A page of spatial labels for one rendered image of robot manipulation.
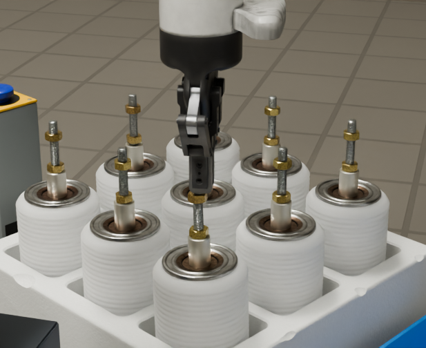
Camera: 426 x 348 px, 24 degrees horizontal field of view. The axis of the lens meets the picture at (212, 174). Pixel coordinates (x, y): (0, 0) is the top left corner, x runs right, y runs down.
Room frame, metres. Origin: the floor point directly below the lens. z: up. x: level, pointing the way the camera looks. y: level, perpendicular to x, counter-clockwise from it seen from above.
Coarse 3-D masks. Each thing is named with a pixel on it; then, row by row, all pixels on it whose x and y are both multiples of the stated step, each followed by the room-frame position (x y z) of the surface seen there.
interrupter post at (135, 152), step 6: (126, 144) 1.13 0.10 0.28; (138, 144) 1.13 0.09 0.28; (132, 150) 1.13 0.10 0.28; (138, 150) 1.13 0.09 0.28; (132, 156) 1.13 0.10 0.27; (138, 156) 1.13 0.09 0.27; (132, 162) 1.13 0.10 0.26; (138, 162) 1.13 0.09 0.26; (132, 168) 1.13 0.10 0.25; (138, 168) 1.13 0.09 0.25
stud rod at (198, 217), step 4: (196, 204) 0.88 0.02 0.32; (200, 204) 0.88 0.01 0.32; (196, 208) 0.88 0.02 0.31; (200, 208) 0.88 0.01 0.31; (196, 212) 0.88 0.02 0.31; (200, 212) 0.88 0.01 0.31; (196, 216) 0.88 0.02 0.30; (200, 216) 0.88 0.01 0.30; (196, 220) 0.88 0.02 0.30; (200, 220) 0.88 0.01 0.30; (196, 224) 0.88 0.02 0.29; (200, 224) 0.88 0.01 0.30; (196, 228) 0.88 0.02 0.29; (200, 228) 0.88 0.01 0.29
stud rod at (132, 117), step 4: (128, 96) 1.14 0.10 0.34; (132, 96) 1.13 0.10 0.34; (136, 96) 1.14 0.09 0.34; (128, 100) 1.13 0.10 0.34; (132, 100) 1.13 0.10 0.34; (136, 100) 1.14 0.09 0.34; (128, 104) 1.14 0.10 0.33; (132, 104) 1.13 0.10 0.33; (136, 104) 1.13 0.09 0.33; (132, 116) 1.13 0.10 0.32; (136, 116) 1.13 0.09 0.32; (132, 120) 1.13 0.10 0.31; (136, 120) 1.13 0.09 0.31; (132, 124) 1.13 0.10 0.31; (136, 124) 1.13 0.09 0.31; (132, 128) 1.13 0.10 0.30; (136, 128) 1.13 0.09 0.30; (132, 132) 1.13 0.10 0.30; (136, 132) 1.13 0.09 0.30; (132, 136) 1.13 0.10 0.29; (132, 144) 1.13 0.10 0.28; (136, 144) 1.13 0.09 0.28
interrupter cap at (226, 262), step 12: (168, 252) 0.90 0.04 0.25; (180, 252) 0.90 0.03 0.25; (216, 252) 0.90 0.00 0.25; (228, 252) 0.90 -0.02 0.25; (168, 264) 0.88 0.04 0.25; (180, 264) 0.88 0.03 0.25; (216, 264) 0.88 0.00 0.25; (228, 264) 0.88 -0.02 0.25; (180, 276) 0.85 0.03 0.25; (192, 276) 0.85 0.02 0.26; (204, 276) 0.85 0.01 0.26; (216, 276) 0.85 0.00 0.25
